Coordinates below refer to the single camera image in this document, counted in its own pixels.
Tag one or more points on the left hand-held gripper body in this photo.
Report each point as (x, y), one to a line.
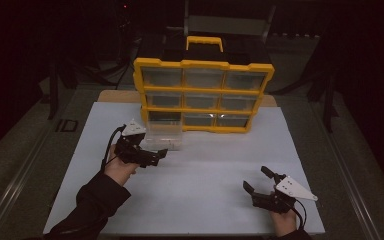
(130, 146)

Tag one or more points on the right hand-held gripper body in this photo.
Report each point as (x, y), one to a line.
(280, 200)

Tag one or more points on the clear plastic storage drawer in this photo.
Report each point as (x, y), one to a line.
(164, 136)

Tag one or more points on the yellow drawer organizer cabinet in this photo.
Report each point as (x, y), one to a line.
(203, 64)

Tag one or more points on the person's right hand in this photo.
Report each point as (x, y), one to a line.
(285, 223)

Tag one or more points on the person's left hand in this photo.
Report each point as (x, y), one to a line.
(120, 170)

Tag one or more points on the white table cover sheet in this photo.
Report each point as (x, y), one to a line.
(206, 186)

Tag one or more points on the group of clear plastic drawers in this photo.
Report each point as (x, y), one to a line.
(203, 78)

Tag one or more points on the black floor stand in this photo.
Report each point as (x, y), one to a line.
(328, 100)
(55, 90)

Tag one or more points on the grey metal frame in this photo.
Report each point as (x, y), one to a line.
(228, 23)

